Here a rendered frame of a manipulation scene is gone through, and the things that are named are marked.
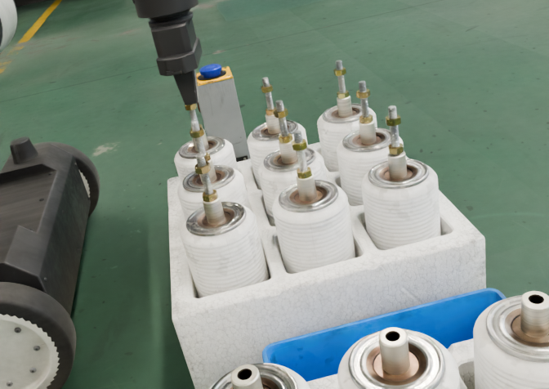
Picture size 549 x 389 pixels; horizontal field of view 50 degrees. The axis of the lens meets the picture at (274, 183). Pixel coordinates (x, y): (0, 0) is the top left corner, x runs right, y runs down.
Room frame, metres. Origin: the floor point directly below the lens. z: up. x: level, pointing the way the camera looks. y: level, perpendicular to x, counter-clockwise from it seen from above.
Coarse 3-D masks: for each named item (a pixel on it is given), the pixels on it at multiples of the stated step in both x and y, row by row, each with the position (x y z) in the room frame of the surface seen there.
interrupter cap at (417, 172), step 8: (408, 160) 0.68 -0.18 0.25; (416, 160) 0.68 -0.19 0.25; (376, 168) 0.68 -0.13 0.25; (384, 168) 0.67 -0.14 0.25; (408, 168) 0.66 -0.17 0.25; (416, 168) 0.66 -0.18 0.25; (424, 168) 0.65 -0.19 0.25; (368, 176) 0.66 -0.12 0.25; (376, 176) 0.66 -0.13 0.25; (384, 176) 0.66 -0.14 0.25; (408, 176) 0.65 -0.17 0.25; (416, 176) 0.64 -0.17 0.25; (424, 176) 0.63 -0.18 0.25; (376, 184) 0.64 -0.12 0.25; (384, 184) 0.63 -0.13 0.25; (392, 184) 0.63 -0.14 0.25; (400, 184) 0.63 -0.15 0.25; (408, 184) 0.62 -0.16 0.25; (416, 184) 0.62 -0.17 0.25
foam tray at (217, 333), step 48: (432, 240) 0.60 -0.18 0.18; (480, 240) 0.58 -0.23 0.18; (192, 288) 0.61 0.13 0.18; (240, 288) 0.58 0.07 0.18; (288, 288) 0.56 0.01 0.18; (336, 288) 0.57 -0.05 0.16; (384, 288) 0.57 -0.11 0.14; (432, 288) 0.58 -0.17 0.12; (480, 288) 0.58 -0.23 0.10; (192, 336) 0.55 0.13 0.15; (240, 336) 0.56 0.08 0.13; (288, 336) 0.56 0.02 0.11
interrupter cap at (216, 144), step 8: (208, 136) 0.90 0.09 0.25; (216, 136) 0.89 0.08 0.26; (192, 144) 0.89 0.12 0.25; (208, 144) 0.88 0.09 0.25; (216, 144) 0.87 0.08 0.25; (224, 144) 0.86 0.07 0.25; (184, 152) 0.86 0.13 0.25; (192, 152) 0.86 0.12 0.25; (208, 152) 0.84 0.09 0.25; (216, 152) 0.84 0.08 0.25
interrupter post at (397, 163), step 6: (390, 156) 0.65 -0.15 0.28; (396, 156) 0.65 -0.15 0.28; (402, 156) 0.65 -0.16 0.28; (390, 162) 0.65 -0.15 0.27; (396, 162) 0.65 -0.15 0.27; (402, 162) 0.65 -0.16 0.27; (390, 168) 0.65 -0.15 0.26; (396, 168) 0.65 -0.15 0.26; (402, 168) 0.65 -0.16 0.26; (390, 174) 0.65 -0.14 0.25; (396, 174) 0.65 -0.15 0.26; (402, 174) 0.64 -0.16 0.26
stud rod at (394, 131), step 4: (388, 108) 0.66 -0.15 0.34; (392, 108) 0.65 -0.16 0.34; (388, 112) 0.65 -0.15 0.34; (392, 112) 0.65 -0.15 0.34; (396, 112) 0.65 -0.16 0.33; (392, 116) 0.65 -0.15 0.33; (396, 116) 0.65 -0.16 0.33; (392, 128) 0.65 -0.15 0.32; (396, 128) 0.65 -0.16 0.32; (392, 132) 0.65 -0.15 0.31; (396, 132) 0.65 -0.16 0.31; (392, 136) 0.65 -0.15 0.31; (396, 136) 0.65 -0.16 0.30; (392, 140) 0.65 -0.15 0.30; (396, 140) 0.65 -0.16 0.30; (392, 144) 0.65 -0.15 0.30; (396, 144) 0.65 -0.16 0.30
